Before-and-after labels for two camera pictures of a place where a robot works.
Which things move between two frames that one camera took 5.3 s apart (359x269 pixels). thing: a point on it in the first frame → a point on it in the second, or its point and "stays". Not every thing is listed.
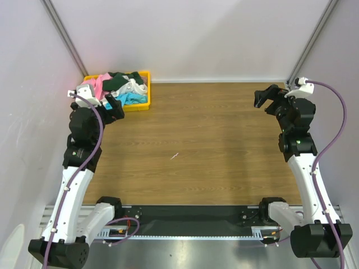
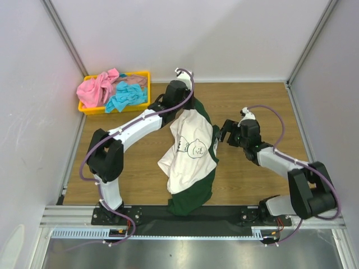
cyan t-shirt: [129, 98] stays
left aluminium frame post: [48, 4] stays
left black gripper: [113, 114] → [190, 106]
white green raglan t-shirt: [116, 83] → [191, 160]
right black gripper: [271, 101] → [231, 134]
